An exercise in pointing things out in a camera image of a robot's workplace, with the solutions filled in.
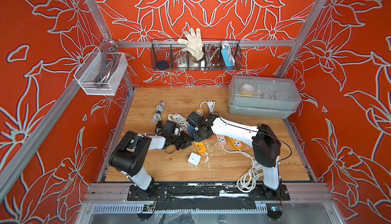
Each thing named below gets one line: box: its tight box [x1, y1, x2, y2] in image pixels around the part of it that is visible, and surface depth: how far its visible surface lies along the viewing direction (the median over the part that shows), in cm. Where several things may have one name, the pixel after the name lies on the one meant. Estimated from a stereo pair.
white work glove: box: [177, 27, 206, 64], surface depth 90 cm
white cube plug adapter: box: [187, 152, 202, 168], surface depth 81 cm
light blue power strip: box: [220, 42, 236, 68], surface depth 89 cm
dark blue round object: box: [156, 60, 169, 68], surface depth 103 cm
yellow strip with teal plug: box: [193, 141, 207, 155], surface depth 87 cm
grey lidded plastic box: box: [228, 75, 302, 120], surface depth 94 cm
